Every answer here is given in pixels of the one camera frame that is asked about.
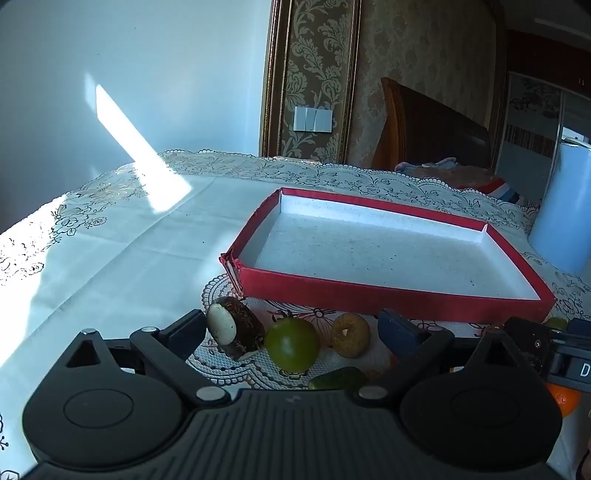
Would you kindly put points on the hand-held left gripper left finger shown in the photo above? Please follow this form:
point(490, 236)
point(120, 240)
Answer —
point(187, 331)

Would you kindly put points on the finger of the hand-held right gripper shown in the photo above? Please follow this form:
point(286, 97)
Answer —
point(526, 344)

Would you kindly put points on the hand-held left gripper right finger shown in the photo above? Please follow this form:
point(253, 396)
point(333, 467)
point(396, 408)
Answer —
point(395, 334)

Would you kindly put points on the small yellow-green fruit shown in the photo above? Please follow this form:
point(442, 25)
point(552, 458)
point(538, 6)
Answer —
point(556, 323)

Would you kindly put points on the orange tangerine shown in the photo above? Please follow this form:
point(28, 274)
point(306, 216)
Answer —
point(563, 402)

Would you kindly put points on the yellowish brown round fruit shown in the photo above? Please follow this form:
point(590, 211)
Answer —
point(349, 334)

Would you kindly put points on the dark eggplant piece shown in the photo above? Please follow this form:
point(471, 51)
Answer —
point(249, 330)

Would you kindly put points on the green cucumber piece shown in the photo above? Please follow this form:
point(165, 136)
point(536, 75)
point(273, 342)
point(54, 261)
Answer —
point(337, 379)

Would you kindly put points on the red cardboard box tray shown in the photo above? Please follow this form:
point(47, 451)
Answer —
point(369, 244)

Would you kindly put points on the green tangerine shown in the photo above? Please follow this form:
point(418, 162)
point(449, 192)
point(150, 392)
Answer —
point(292, 345)

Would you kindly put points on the white electric kettle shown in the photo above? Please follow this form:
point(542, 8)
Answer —
point(561, 207)

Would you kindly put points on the red white blue striped cloth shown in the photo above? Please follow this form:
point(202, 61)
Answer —
point(505, 190)

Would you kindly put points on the pink printed quilt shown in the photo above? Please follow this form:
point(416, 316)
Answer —
point(443, 173)

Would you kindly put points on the brown wooden headboard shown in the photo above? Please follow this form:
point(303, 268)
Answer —
point(429, 129)

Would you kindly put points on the sliding door wardrobe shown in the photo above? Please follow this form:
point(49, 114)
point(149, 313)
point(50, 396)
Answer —
point(526, 120)

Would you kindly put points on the white wall switch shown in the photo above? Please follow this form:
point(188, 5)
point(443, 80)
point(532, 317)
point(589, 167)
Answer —
point(315, 119)

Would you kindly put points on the ornate framed wall panel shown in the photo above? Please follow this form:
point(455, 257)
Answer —
point(314, 69)

